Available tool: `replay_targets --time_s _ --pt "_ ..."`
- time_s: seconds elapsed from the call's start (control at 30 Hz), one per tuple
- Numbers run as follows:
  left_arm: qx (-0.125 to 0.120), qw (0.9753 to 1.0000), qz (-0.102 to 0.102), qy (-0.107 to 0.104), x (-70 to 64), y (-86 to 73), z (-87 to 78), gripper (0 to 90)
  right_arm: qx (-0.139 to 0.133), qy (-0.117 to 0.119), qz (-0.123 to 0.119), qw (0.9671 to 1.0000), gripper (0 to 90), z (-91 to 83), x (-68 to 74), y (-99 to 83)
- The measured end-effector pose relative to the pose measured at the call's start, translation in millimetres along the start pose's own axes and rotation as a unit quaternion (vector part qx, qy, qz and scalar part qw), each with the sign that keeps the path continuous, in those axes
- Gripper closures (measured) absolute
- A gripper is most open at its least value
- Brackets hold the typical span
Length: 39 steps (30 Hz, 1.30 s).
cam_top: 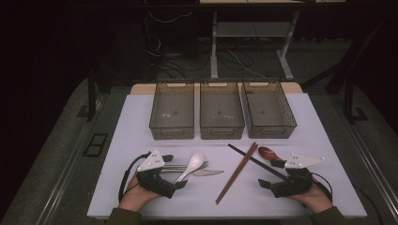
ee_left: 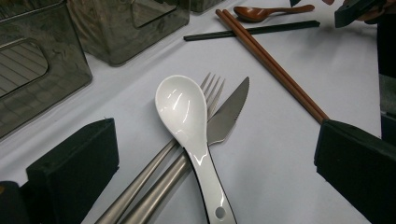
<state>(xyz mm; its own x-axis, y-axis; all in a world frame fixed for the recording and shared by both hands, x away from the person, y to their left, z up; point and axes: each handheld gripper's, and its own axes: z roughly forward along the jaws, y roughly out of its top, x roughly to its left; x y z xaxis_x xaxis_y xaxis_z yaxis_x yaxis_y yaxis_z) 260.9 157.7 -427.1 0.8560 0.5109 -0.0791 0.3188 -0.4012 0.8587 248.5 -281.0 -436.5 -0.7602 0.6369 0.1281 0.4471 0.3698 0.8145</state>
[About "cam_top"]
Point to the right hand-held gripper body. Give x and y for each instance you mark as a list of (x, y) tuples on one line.
[(294, 184)]

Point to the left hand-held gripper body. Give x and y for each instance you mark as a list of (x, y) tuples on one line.
[(156, 182)]

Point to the brown wooden spoon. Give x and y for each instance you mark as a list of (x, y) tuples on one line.
[(267, 153)]

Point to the white ceramic spoon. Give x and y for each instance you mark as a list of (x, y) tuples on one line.
[(194, 162)]

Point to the metal knife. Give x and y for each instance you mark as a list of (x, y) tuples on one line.
[(209, 172)]

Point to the translucent grey plastic bin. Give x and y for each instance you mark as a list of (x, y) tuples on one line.
[(172, 112), (221, 112), (269, 112)]

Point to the person's left hand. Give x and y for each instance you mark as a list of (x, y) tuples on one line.
[(136, 197)]

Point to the person's right hand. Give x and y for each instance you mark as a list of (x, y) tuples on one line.
[(316, 200)]

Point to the black metal stand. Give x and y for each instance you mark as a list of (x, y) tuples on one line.
[(349, 103), (91, 100)]

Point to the white desk frame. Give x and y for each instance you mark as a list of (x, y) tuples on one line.
[(214, 47)]

